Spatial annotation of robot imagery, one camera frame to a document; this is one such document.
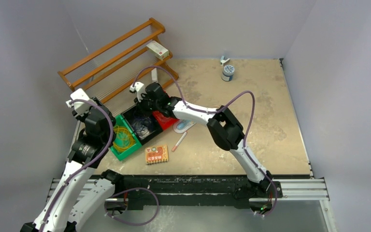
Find purple cable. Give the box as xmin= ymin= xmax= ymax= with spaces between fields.
xmin=132 ymin=110 xmax=156 ymax=137
xmin=132 ymin=116 xmax=157 ymax=138

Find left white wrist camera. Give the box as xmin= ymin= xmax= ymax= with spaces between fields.
xmin=65 ymin=88 xmax=96 ymax=116

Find red plastic bin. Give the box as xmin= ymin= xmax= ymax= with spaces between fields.
xmin=152 ymin=111 xmax=178 ymax=131

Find blue lidded jar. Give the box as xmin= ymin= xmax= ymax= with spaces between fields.
xmin=221 ymin=65 xmax=235 ymax=82

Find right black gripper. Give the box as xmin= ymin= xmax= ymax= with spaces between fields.
xmin=135 ymin=93 xmax=161 ymax=119

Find right purple robot hose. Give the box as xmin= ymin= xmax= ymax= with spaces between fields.
xmin=133 ymin=66 xmax=279 ymax=218

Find white red carton box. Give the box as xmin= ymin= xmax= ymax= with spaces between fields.
xmin=146 ymin=40 xmax=170 ymax=60

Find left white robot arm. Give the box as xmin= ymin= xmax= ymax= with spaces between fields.
xmin=20 ymin=97 xmax=116 ymax=232

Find white orange pen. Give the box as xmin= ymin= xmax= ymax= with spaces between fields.
xmin=171 ymin=131 xmax=188 ymax=152

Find green plastic bin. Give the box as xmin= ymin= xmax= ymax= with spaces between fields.
xmin=110 ymin=115 xmax=142 ymax=161

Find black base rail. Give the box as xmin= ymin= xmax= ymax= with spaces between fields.
xmin=48 ymin=174 xmax=330 ymax=211

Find blue toothbrush blister pack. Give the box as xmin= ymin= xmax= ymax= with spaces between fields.
xmin=173 ymin=119 xmax=196 ymax=134

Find white stapler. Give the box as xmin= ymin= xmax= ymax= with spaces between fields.
xmin=151 ymin=68 xmax=158 ymax=83

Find yellow cable coil in bin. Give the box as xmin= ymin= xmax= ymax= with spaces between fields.
xmin=112 ymin=126 xmax=137 ymax=154

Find base purple hose loop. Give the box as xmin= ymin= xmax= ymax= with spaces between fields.
xmin=104 ymin=187 xmax=160 ymax=226

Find orange snack packet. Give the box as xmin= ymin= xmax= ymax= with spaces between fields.
xmin=144 ymin=145 xmax=169 ymax=165

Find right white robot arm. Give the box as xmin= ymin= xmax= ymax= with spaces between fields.
xmin=129 ymin=82 xmax=282 ymax=198

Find black plastic bin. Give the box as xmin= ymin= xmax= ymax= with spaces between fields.
xmin=122 ymin=106 xmax=163 ymax=145

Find wooden shelf rack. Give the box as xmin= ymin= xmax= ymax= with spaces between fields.
xmin=58 ymin=18 xmax=179 ymax=116

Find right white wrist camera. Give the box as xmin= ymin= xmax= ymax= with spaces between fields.
xmin=129 ymin=82 xmax=146 ymax=102

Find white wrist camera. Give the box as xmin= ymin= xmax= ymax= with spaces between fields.
xmin=129 ymin=82 xmax=146 ymax=102
xmin=65 ymin=88 xmax=96 ymax=116

